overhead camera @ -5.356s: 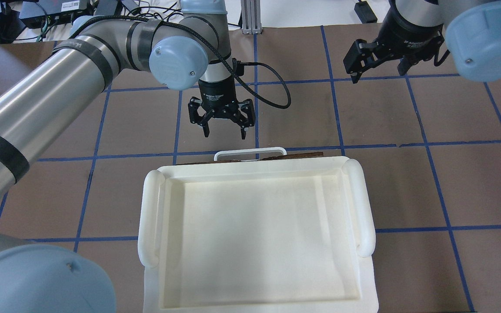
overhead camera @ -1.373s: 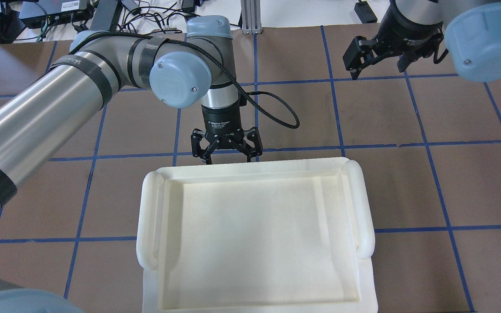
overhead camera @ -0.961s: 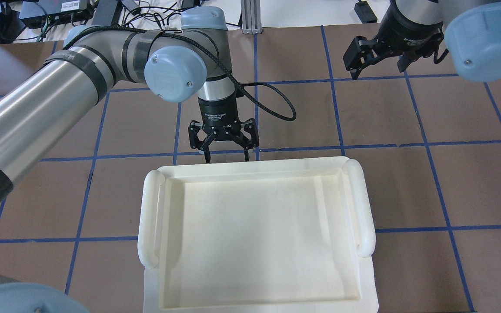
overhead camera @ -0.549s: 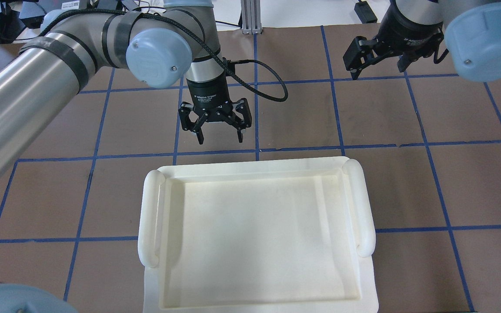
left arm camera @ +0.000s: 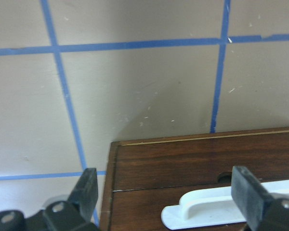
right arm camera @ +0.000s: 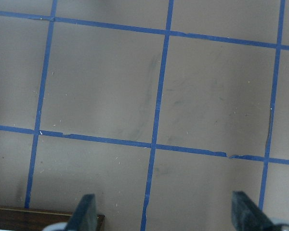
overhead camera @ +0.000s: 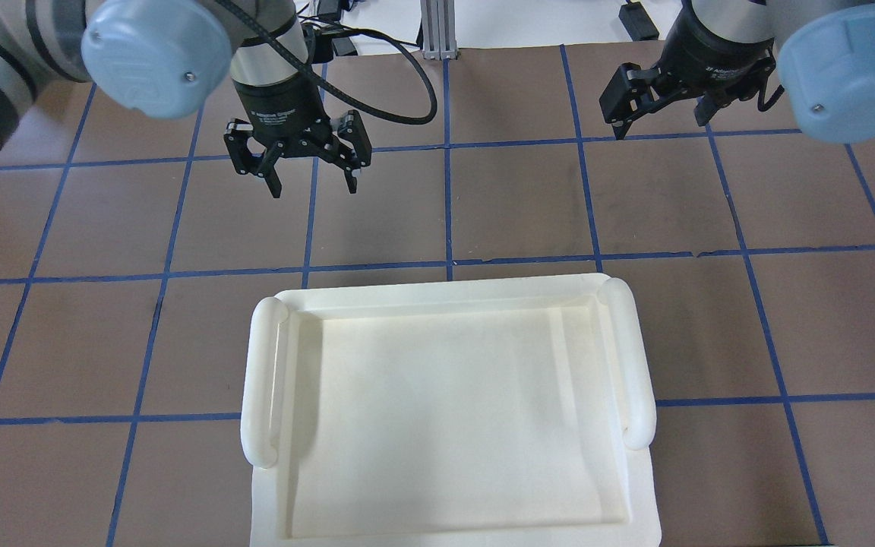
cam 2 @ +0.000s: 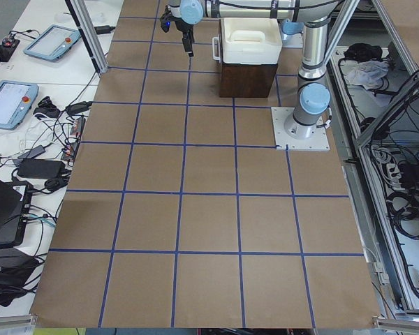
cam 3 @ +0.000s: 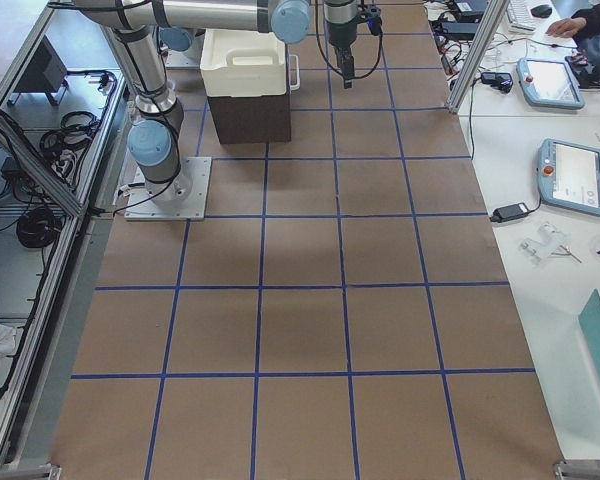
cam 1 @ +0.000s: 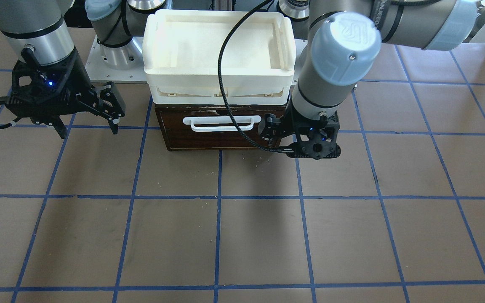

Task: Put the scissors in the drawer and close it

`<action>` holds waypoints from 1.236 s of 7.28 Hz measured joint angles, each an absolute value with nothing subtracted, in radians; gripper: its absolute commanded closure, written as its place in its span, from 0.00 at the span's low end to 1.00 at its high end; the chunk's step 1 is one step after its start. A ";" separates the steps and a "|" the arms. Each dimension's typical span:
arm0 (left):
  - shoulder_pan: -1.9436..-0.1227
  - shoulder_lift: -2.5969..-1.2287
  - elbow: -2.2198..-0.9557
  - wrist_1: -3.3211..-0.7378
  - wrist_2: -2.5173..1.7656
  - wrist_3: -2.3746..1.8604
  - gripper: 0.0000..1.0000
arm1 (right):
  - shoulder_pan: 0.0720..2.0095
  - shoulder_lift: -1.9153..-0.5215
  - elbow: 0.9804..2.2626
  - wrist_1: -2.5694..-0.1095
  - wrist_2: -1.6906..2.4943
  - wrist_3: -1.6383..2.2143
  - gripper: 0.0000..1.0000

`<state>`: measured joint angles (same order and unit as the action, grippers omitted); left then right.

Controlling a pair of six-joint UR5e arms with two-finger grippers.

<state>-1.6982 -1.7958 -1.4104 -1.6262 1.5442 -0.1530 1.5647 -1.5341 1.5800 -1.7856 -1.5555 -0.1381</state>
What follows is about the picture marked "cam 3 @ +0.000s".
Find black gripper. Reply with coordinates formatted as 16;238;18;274
333;43;355;89

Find white drawer handle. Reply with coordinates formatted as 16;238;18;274
288;53;301;91

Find person's hand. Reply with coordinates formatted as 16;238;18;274
546;17;587;38

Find white tray cabinet top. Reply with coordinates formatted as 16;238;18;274
200;29;287;98

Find white keyboard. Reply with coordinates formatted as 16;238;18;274
506;0;536;34

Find upper teach pendant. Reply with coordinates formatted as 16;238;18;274
516;58;585;110

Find teach pendant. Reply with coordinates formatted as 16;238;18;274
516;58;585;110
537;139;600;217

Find black computer mouse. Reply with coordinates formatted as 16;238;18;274
530;4;553;19

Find black power adapter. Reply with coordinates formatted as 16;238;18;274
490;202;531;223

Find lower teach pendant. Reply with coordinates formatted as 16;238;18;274
537;139;600;217

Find clear plastic parts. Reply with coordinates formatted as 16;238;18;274
518;222;582;267

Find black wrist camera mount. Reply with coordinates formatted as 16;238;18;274
359;4;383;37

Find black braided cable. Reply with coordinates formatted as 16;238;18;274
314;0;386;81

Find dark brown cabinet frame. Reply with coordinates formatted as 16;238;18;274
208;93;292;145

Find aluminium frame post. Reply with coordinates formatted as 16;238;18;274
447;0;509;114

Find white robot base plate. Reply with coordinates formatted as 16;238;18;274
124;157;212;221

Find coiled black cables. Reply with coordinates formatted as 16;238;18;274
15;204;61;251

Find aluminium frame rail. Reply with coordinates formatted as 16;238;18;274
0;1;126;466

